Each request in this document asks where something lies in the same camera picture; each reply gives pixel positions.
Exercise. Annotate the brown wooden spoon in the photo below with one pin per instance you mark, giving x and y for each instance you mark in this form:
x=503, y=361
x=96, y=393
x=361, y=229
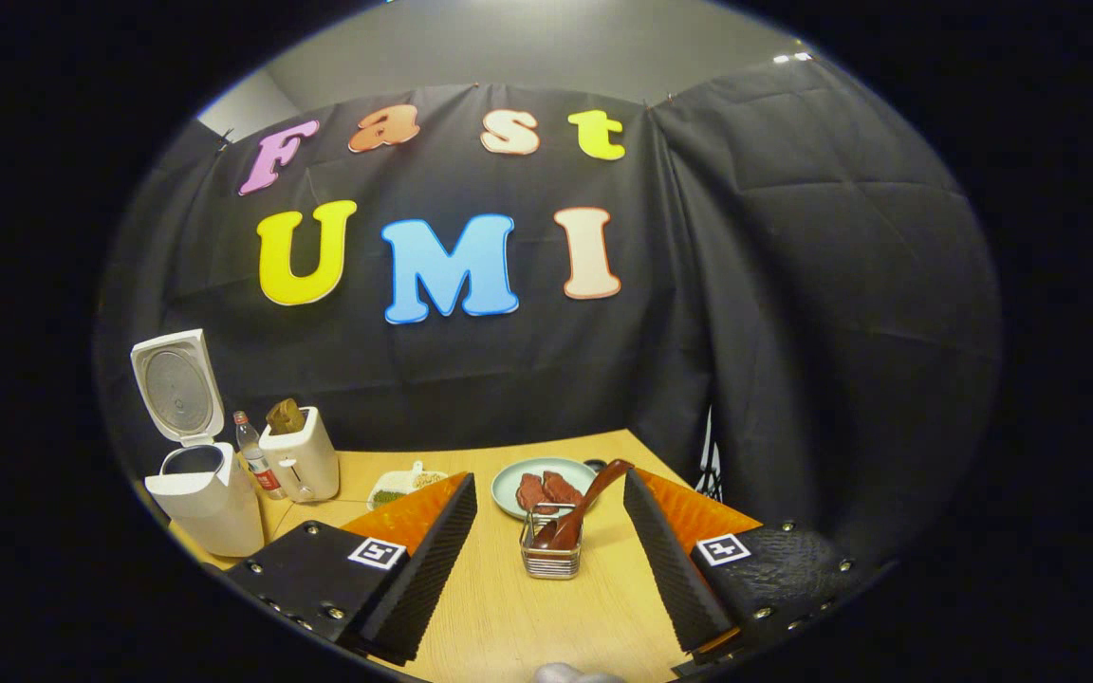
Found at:
x=594, y=489

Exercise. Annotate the ceiling light panel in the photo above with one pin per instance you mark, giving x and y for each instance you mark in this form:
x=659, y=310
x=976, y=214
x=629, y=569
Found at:
x=793, y=58

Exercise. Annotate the pale green plate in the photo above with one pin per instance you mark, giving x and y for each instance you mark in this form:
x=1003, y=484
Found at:
x=509, y=493

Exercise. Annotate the red meat slice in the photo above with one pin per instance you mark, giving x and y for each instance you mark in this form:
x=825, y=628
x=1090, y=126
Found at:
x=565, y=487
x=532, y=493

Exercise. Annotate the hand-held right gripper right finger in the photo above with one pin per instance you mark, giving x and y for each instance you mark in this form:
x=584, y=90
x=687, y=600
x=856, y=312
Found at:
x=675, y=569

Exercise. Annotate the white divided grain dish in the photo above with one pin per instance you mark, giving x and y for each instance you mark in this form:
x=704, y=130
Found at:
x=399, y=489

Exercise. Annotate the clear bottle with red label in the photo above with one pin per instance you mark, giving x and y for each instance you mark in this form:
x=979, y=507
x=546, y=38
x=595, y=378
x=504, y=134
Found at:
x=257, y=465

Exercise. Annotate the brown bread slice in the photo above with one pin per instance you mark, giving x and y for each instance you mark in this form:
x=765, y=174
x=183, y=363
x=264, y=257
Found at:
x=286, y=417

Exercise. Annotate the black backdrop cloth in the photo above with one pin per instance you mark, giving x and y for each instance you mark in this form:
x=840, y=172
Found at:
x=793, y=285

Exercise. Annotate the white toaster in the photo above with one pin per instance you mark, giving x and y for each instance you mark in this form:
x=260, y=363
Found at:
x=305, y=470

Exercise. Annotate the white rice cooker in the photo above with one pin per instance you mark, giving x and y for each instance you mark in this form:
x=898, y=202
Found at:
x=210, y=503

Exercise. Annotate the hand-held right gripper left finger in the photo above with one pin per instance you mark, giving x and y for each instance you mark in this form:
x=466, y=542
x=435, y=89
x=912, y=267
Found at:
x=423, y=569

